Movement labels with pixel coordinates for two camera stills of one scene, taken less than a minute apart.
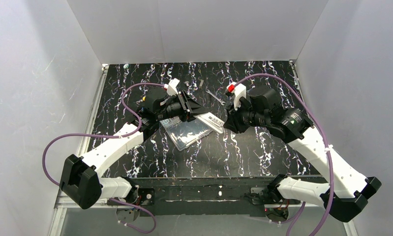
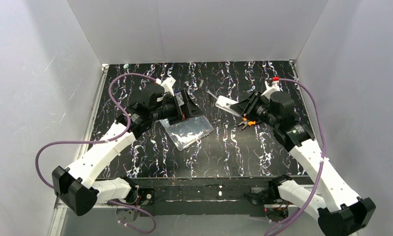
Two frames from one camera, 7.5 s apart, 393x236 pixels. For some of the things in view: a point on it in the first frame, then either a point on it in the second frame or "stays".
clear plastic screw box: (182, 133) stays
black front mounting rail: (197, 196) stays
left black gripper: (186, 106) stays
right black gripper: (236, 115) to (251, 106)
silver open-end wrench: (222, 103) stays
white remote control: (211, 121) to (225, 103)
